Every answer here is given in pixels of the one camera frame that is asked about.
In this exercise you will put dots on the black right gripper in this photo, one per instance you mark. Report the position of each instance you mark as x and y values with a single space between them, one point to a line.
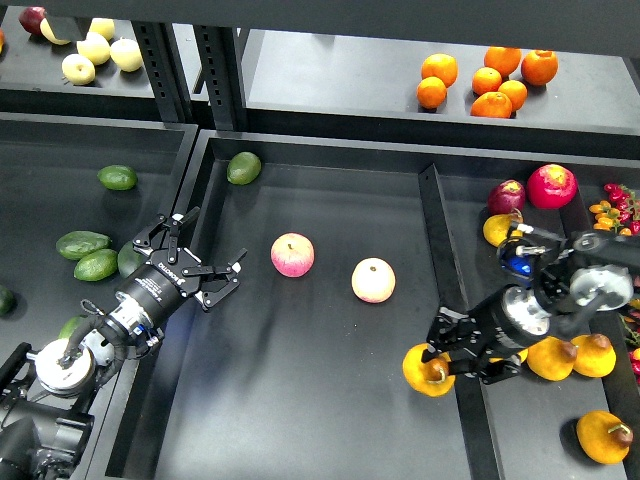
486 341

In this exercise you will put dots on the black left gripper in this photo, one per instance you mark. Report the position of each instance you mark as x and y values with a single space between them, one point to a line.
166 275

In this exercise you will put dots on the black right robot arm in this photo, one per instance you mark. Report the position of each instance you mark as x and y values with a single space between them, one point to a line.
561 283

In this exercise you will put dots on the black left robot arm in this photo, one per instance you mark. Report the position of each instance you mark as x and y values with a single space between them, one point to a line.
47 394

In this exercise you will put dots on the dark green avocado cluster right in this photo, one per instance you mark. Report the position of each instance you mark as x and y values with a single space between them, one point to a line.
129 260

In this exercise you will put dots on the green avocado tray corner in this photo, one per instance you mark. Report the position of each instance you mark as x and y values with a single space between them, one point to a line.
243 168

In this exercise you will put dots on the dark avocado left edge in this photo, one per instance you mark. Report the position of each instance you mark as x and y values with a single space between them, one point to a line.
7 301

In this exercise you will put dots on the pale yellow pear right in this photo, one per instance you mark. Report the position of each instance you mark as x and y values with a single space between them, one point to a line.
126 54

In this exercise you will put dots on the pale yellow pear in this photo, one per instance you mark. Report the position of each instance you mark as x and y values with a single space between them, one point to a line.
78 69
104 27
95 48
126 54

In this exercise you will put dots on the pale yellow pear front left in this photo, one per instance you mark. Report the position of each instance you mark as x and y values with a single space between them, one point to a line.
78 69

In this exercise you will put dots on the pale yellow pear middle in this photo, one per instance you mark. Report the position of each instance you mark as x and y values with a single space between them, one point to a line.
95 48

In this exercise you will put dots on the pale yellow pear back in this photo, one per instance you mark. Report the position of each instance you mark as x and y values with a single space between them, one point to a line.
104 27

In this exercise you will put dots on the pale yellow pear hidden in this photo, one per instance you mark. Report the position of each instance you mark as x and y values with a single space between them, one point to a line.
48 33

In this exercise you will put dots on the black metal divider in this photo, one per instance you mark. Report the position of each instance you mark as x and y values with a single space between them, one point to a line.
467 390

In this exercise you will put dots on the pink red apple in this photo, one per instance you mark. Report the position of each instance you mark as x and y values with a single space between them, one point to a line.
292 255

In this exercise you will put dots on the pale pink apple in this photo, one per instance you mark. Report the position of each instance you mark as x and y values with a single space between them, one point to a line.
373 280

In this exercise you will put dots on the black right tray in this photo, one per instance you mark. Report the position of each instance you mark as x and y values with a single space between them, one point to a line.
531 423

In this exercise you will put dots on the black tray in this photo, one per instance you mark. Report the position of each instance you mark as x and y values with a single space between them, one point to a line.
297 378
49 187
531 423

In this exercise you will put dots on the black left tray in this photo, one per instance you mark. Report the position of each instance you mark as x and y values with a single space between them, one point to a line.
49 187

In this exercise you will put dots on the black centre tray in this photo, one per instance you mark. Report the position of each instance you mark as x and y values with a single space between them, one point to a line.
297 378

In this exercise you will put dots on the dark red apple right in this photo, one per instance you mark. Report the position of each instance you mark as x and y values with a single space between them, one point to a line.
506 197

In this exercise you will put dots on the small tomatoes right edge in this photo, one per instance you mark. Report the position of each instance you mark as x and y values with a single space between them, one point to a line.
630 322

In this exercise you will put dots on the bright red apple right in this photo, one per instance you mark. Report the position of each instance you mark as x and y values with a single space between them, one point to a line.
551 186

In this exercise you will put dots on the cherry tomato bunch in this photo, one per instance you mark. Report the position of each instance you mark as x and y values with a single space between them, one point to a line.
618 212

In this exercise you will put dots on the orange front bottom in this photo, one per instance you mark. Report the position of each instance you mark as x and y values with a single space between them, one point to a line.
492 105

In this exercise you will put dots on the orange lower left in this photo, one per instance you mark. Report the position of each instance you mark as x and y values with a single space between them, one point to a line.
431 92

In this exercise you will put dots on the orange right lower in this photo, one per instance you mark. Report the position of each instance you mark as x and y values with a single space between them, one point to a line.
516 91

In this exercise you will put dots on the orange middle small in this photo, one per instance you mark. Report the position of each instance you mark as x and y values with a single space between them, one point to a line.
485 80

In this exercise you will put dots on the black shelf post right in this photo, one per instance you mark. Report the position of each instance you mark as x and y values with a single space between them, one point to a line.
220 51

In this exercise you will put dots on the black shelf post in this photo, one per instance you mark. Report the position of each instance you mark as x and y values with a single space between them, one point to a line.
220 51
157 61

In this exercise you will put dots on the black shelf post left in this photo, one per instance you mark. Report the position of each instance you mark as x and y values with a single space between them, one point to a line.
157 61

